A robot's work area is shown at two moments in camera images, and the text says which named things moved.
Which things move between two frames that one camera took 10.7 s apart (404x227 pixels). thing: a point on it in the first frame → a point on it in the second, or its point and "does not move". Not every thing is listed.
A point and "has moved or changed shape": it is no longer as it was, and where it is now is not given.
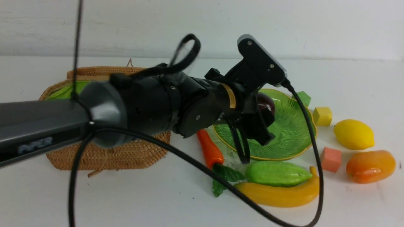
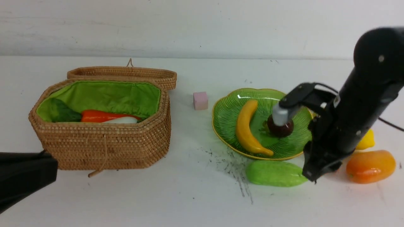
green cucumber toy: x=275 y=174 does not move
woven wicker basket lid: x=101 y=73 does not move
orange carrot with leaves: x=215 y=160 has moved or changed shape
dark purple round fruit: x=267 y=107 → x=279 y=131
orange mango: x=365 y=166 does not move
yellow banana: x=283 y=196 has moved or changed shape
